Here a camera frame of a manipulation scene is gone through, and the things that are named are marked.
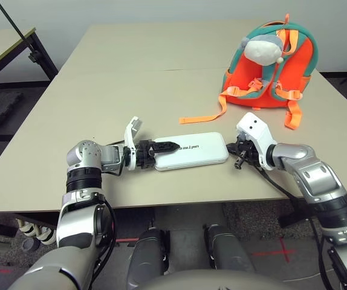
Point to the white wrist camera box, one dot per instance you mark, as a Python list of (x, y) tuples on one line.
[(258, 130), (129, 136)]

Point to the thin black pole with clamp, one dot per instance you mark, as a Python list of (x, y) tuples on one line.
[(13, 27)]

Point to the grey robot left leg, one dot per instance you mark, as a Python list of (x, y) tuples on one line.
[(147, 259)]

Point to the grey robot torso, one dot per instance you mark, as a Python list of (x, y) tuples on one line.
[(215, 281)]

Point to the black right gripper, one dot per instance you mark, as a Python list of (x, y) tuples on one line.
[(250, 152)]

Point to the grey robot leg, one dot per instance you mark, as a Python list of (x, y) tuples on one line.
[(229, 253), (147, 259)]

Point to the grey robot right leg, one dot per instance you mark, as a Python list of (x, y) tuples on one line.
[(229, 253)]

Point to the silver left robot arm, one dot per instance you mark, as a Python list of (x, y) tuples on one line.
[(79, 217)]

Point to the grey white plush pendant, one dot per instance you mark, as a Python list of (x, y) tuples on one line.
[(261, 51)]

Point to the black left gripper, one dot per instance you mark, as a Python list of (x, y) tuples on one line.
[(144, 157)]

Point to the orange and teal backpack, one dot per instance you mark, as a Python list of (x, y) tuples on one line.
[(294, 69)]

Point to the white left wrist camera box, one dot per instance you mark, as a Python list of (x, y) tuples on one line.
[(129, 136)]

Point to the white pencil case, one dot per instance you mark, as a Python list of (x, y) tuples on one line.
[(200, 157)]

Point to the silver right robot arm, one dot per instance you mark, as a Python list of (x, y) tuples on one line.
[(318, 178)]

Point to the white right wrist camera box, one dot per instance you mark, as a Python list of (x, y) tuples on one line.
[(258, 130)]

